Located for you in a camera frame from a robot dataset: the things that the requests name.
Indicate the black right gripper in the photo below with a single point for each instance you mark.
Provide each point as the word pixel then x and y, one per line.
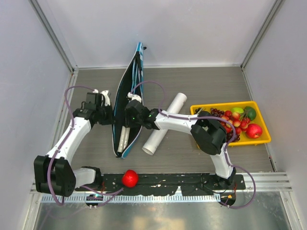
pixel 128 122

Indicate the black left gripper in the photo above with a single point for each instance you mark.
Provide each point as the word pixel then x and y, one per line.
pixel 111 119

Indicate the blue racket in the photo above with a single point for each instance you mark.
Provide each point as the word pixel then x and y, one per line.
pixel 124 87
pixel 133 133

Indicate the blue sport racket bag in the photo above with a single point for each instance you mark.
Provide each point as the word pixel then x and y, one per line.
pixel 125 135

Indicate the white shuttlecock tube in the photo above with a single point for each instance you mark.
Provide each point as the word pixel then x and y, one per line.
pixel 156 137

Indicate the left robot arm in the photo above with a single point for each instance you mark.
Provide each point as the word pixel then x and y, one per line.
pixel 53 172

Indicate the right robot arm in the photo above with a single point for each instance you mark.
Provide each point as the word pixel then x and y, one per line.
pixel 206 130

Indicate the red apple on table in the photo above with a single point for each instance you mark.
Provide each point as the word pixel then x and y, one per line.
pixel 130 178

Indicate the yellow-green fruit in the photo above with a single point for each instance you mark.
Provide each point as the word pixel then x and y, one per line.
pixel 237 110

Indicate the red cherry bunch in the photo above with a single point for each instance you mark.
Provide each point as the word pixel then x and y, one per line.
pixel 239 120

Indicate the green lime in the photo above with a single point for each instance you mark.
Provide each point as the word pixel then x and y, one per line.
pixel 250 113

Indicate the red apple in tray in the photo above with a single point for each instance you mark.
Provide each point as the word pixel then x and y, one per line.
pixel 254 131

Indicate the yellow plastic tray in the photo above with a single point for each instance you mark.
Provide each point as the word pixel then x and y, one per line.
pixel 244 140

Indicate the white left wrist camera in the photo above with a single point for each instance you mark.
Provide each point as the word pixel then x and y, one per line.
pixel 105 97

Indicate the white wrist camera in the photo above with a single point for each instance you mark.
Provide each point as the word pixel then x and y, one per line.
pixel 131 97
pixel 105 97

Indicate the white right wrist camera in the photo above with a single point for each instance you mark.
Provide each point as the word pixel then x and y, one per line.
pixel 131 97

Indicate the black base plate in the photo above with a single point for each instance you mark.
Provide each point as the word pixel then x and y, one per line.
pixel 163 184

